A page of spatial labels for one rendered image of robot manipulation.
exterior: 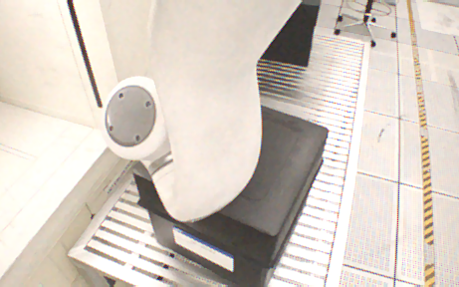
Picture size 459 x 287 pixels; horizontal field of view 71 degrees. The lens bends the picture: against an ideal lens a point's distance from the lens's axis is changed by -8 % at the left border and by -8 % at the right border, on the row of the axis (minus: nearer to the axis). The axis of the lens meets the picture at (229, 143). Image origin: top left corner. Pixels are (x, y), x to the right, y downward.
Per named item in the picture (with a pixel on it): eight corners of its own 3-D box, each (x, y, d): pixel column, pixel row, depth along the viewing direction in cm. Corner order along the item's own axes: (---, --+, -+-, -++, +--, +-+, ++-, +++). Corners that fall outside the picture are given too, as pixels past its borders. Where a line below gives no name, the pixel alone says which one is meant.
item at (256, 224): (271, 271, 58) (280, 232, 49) (135, 204, 68) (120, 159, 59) (324, 160, 76) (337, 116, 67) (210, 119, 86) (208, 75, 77)
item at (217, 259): (153, 241, 79) (139, 196, 67) (213, 163, 96) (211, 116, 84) (262, 297, 69) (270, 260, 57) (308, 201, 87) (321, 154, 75)
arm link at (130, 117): (232, 149, 43) (202, 87, 45) (183, 142, 31) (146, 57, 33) (178, 178, 45) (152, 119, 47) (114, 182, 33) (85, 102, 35)
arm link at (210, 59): (432, 78, 16) (229, 208, 43) (283, -128, 20) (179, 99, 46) (305, 125, 12) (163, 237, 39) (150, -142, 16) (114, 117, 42)
